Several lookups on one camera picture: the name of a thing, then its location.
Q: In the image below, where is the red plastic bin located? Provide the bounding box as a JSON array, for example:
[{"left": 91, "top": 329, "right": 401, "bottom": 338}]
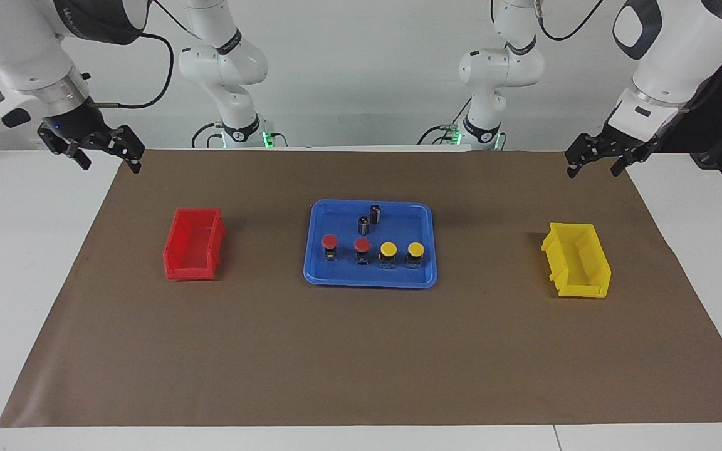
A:
[{"left": 162, "top": 207, "right": 226, "bottom": 281}]

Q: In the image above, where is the blue plastic tray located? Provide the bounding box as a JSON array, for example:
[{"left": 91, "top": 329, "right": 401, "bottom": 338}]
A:
[{"left": 303, "top": 199, "right": 438, "bottom": 289}]

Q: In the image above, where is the brown table mat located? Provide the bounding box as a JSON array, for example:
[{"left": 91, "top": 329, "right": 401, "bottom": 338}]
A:
[{"left": 0, "top": 148, "right": 722, "bottom": 428}]

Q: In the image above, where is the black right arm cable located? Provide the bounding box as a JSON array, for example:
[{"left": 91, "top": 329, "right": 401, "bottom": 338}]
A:
[{"left": 90, "top": 0, "right": 194, "bottom": 110}]

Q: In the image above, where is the yellow plastic bin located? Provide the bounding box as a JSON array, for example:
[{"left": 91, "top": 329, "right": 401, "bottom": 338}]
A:
[{"left": 540, "top": 222, "right": 612, "bottom": 299}]

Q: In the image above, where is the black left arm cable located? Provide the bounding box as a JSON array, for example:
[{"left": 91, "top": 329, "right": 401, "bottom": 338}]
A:
[{"left": 491, "top": 0, "right": 606, "bottom": 42}]

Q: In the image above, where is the black base cable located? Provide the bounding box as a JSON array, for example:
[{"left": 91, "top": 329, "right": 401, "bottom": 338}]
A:
[
  {"left": 417, "top": 97, "right": 471, "bottom": 146},
  {"left": 191, "top": 121, "right": 290, "bottom": 150}
]

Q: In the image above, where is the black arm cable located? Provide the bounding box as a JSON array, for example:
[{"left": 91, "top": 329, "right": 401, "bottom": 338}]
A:
[
  {"left": 90, "top": 0, "right": 194, "bottom": 110},
  {"left": 491, "top": 0, "right": 606, "bottom": 42}
]

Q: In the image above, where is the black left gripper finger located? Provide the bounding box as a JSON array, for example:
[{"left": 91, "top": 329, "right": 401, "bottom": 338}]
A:
[
  {"left": 610, "top": 153, "right": 637, "bottom": 178},
  {"left": 565, "top": 147, "right": 589, "bottom": 180}
]

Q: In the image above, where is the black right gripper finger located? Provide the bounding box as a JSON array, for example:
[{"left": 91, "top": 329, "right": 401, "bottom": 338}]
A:
[
  {"left": 66, "top": 141, "right": 93, "bottom": 172},
  {"left": 117, "top": 125, "right": 146, "bottom": 175}
]

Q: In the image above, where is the black left base cable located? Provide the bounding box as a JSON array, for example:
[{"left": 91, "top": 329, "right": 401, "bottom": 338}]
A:
[{"left": 417, "top": 97, "right": 471, "bottom": 146}]

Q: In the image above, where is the black right base cable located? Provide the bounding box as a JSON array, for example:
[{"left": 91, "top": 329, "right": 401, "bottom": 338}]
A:
[{"left": 191, "top": 121, "right": 290, "bottom": 150}]

